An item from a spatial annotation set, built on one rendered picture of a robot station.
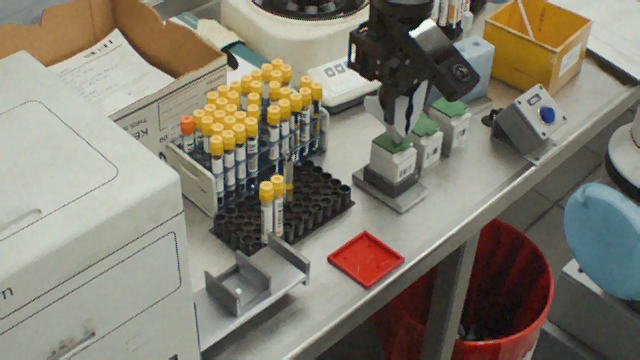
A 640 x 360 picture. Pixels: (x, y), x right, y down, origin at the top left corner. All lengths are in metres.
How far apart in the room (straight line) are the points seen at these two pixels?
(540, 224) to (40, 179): 1.90
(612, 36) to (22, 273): 1.16
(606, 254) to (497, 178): 0.45
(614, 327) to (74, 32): 0.87
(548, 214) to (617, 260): 1.74
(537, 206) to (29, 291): 1.99
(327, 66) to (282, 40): 0.08
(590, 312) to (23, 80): 0.66
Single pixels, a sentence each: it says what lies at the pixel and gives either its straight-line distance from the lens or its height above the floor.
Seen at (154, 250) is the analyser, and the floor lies 1.11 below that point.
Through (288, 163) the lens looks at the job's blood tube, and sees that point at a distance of 1.06.
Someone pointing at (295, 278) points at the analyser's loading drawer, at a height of 0.91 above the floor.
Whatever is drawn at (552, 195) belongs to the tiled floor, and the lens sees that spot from 2.59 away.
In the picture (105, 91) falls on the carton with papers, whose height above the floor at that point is 0.94.
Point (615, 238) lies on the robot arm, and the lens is 0.77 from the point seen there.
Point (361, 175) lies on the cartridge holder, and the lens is 1.17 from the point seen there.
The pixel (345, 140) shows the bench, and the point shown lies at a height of 0.87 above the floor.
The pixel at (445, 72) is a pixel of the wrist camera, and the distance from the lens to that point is 0.98.
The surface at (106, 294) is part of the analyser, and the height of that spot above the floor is 1.09.
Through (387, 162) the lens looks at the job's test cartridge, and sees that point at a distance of 1.12.
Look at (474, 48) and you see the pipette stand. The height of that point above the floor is 0.97.
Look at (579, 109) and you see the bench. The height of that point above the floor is 0.87.
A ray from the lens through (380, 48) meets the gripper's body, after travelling 1.02.
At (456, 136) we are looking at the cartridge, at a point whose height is 0.91.
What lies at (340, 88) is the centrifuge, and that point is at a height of 0.91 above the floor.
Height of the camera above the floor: 1.65
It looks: 41 degrees down
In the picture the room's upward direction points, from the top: 2 degrees clockwise
